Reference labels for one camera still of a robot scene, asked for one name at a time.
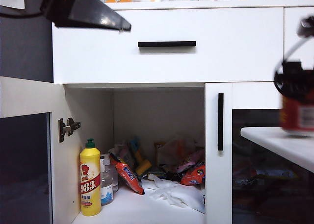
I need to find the pink snack bag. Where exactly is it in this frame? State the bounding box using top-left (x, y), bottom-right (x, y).
top-left (175, 148), bottom-right (206, 174)

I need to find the yellow cleaning brush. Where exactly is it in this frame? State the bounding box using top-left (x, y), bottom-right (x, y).
top-left (129, 136), bottom-right (153, 176)

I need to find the black horizontal drawer handle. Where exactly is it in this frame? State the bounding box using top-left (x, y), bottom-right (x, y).
top-left (137, 40), bottom-right (197, 48)

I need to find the white glass-panel cabinet door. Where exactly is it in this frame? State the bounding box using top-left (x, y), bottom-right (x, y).
top-left (205, 82), bottom-right (314, 224)
top-left (0, 76), bottom-right (83, 224)

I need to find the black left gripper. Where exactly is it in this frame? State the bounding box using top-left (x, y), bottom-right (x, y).
top-left (40, 0), bottom-right (132, 33)

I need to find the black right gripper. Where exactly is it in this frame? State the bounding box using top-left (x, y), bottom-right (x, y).
top-left (274, 60), bottom-right (314, 102)

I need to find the translucent orange snack bag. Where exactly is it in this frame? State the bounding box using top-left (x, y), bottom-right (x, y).
top-left (154, 138), bottom-right (197, 173)

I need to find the orange snack bag blue print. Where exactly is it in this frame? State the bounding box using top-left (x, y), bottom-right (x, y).
top-left (109, 152), bottom-right (145, 196)

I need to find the metal door hinge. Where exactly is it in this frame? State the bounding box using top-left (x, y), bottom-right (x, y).
top-left (58, 117), bottom-right (81, 144)

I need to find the red beverage can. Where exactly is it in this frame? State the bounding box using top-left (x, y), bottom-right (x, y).
top-left (280, 94), bottom-right (314, 138)

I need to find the black vertical door handle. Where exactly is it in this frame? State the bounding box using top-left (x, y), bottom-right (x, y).
top-left (217, 93), bottom-right (224, 151)

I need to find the yellow detergent bottle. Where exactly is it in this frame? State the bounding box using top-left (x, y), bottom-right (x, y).
top-left (79, 138), bottom-right (102, 217)

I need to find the white cabinet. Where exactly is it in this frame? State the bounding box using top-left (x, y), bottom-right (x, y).
top-left (51, 0), bottom-right (314, 224)

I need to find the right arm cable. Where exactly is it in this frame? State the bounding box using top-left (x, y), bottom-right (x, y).
top-left (281, 36), bottom-right (311, 63)

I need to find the white plastic bag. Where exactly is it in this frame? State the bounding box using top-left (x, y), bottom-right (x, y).
top-left (141, 173), bottom-right (206, 214)

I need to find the clear bottle blue label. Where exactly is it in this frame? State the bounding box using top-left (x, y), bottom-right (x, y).
top-left (100, 153), bottom-right (119, 206)

